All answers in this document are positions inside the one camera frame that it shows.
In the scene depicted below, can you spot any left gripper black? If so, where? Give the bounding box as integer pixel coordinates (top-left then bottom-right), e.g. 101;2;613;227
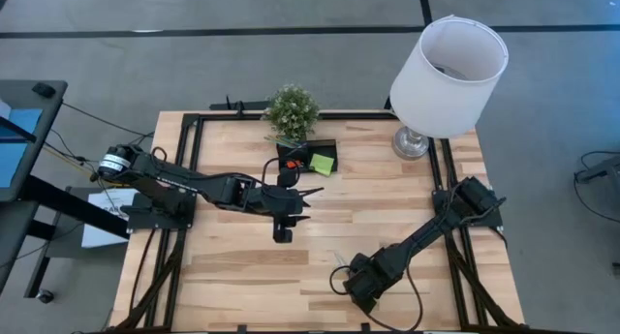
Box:
245;167;326;245

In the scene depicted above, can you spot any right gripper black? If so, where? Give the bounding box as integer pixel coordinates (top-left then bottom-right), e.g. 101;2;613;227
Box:
344;245;405;317

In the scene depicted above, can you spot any green sticky note pad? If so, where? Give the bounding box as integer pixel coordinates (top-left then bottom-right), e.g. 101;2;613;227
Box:
308;152;336;178

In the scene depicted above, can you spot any teal pencil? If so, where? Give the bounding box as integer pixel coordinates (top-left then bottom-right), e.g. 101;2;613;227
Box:
264;137;304;151
263;134;302;147

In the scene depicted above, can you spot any black mesh desk organizer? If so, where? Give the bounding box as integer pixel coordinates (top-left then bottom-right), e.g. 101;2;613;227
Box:
274;137;339;177

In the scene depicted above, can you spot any small potted green plant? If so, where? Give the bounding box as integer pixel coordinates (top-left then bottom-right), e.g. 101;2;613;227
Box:
261;83;322;142

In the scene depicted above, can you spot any white paper sheet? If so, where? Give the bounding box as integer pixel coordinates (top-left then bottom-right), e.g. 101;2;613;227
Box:
80;187;142;250

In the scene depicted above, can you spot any silver lamp with white shade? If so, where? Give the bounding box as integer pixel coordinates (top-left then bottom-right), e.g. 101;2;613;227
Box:
388;14;511;161

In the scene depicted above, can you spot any dark grey desk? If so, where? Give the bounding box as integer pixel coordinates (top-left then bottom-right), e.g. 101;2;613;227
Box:
0;79;130;299

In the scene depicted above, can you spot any black computer mouse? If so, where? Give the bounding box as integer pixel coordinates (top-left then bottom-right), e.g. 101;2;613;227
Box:
31;81;57;100

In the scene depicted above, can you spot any blue monitor screen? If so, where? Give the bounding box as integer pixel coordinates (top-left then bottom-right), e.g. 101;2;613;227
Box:
0;99;45;190

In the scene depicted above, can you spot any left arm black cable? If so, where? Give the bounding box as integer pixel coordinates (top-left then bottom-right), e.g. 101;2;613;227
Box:
260;156;293;186

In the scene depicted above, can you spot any black aluminium table frame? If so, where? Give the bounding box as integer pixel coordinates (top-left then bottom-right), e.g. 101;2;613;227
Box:
109;99;527;334

